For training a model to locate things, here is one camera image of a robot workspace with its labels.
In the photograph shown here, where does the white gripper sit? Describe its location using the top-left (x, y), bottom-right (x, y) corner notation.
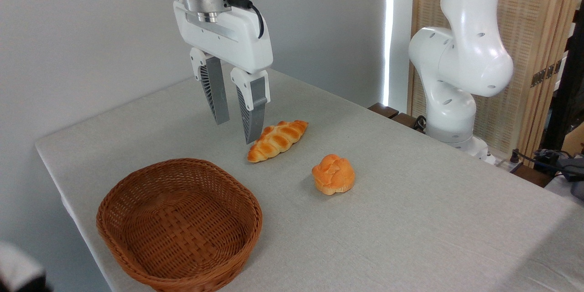
top-left (167, 0), bottom-right (274, 145)

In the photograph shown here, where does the round orange bread bun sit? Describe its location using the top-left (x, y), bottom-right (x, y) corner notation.
top-left (311, 154), bottom-right (356, 196)

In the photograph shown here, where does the braided golden bread loaf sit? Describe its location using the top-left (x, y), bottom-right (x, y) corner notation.
top-left (247, 120), bottom-right (309, 163)

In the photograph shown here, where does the brown wicker basket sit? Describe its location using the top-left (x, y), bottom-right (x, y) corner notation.
top-left (96, 158), bottom-right (264, 292)

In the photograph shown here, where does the dark brown wooden block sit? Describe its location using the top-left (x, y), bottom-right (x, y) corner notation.
top-left (367, 102), bottom-right (400, 120)
top-left (391, 113), bottom-right (426, 133)

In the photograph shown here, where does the grey tablecloth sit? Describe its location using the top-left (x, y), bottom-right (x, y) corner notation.
top-left (35, 62), bottom-right (584, 292)

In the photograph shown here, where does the blurred white and black object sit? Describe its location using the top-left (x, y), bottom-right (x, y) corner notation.
top-left (0, 241), bottom-right (52, 292)

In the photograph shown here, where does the bamboo folding screen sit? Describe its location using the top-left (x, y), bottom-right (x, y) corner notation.
top-left (411, 0), bottom-right (584, 161)

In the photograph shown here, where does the brass screen hinge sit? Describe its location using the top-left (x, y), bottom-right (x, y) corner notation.
top-left (530, 59), bottom-right (563, 89)

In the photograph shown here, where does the brown cardboard box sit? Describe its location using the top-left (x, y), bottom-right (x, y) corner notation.
top-left (561, 122), bottom-right (584, 156)

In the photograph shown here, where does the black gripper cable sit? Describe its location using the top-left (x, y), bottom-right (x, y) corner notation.
top-left (225, 0), bottom-right (266, 39)

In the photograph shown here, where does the grey power adapter with cables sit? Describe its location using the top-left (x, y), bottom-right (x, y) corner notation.
top-left (509, 148), bottom-right (584, 200)

